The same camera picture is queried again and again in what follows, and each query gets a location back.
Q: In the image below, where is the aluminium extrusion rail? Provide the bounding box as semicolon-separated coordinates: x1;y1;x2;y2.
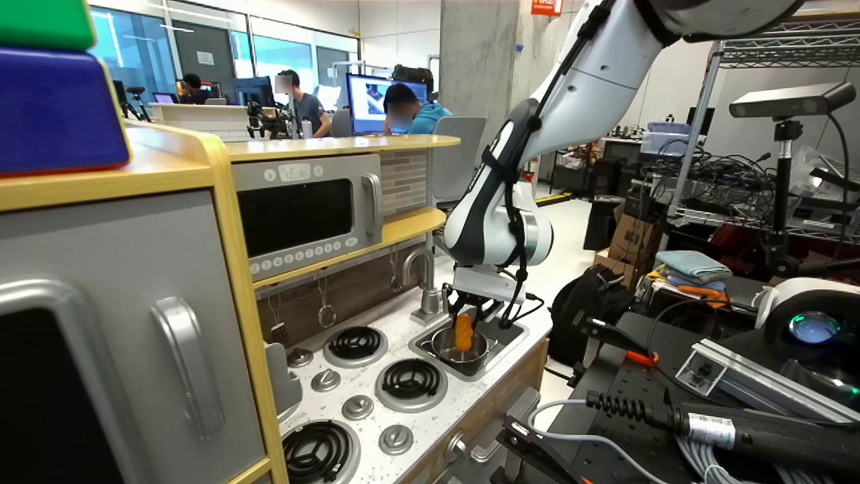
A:
674;337;860;427

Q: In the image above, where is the thin white cable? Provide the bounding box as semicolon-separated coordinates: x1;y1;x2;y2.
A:
527;398;670;484

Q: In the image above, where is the black camera stand pole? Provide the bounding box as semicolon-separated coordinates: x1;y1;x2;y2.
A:
770;115;805;278

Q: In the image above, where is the silver metal pot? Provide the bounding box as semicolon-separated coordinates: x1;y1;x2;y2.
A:
426;323;495;367

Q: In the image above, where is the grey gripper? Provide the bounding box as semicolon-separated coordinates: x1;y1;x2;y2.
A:
445;265;520;337

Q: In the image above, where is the black robot cable connector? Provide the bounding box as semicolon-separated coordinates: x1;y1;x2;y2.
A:
584;388;860;478

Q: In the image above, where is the grey windowed cabinet door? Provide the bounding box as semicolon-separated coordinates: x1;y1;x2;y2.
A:
0;187;270;484

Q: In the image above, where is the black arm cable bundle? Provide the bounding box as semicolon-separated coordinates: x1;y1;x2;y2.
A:
477;0;629;328

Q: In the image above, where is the toy stove top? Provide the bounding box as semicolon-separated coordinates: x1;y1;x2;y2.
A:
265;286;554;484

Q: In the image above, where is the person in dark shirt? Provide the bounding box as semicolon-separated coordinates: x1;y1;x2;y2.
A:
270;67;335;141

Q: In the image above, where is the grey tile backsplash panel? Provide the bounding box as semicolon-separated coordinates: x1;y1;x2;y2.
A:
379;152;433;219

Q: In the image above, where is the blue plastic bin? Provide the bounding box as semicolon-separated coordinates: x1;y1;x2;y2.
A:
639;120;695;158

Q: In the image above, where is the small brown cardboard box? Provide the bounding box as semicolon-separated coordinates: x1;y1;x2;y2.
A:
608;211;667;271

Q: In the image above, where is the blue lit computer monitor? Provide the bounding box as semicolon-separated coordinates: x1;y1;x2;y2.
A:
343;72;398;137

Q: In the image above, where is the white round lens device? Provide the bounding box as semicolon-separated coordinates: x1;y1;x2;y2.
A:
753;275;860;379

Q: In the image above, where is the grey sink basin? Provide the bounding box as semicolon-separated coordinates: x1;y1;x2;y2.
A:
409;312;527;379

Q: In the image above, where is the metal wire shelf rack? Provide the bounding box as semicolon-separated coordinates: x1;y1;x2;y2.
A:
667;16;860;224

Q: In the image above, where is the black coil stove burner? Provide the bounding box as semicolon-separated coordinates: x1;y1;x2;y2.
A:
280;418;362;484
374;357;452;414
319;323;389;371

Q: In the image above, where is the black backpack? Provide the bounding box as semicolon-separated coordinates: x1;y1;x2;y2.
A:
545;267;639;371

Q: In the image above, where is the silver toy faucet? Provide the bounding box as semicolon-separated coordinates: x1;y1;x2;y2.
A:
398;246;452;328

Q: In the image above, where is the grey bar camera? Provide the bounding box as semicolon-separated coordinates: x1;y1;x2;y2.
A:
725;81;858;122

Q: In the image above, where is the grey coiled cable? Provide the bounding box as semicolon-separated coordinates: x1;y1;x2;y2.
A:
674;434;860;484

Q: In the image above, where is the grey cabinet door handle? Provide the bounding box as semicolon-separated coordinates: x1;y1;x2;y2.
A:
148;294;229;445

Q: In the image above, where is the hanging metal ring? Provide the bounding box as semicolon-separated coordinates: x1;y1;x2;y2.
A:
315;271;340;331

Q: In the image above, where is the silver toy microwave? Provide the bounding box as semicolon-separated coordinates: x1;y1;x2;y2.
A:
231;153;387;284

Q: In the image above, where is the person in blue shirt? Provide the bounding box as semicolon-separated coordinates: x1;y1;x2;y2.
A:
382;78;453;137

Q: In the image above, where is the orange toy food piece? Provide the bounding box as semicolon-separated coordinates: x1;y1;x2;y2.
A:
449;306;477;357

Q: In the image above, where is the person with dark hair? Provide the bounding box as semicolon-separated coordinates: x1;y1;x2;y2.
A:
171;70;217;109

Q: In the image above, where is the wooden toy kitchen unit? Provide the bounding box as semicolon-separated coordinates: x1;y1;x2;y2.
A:
0;120;554;484

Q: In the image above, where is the folded blue cloth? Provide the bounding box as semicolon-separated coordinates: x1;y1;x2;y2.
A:
653;247;735;286

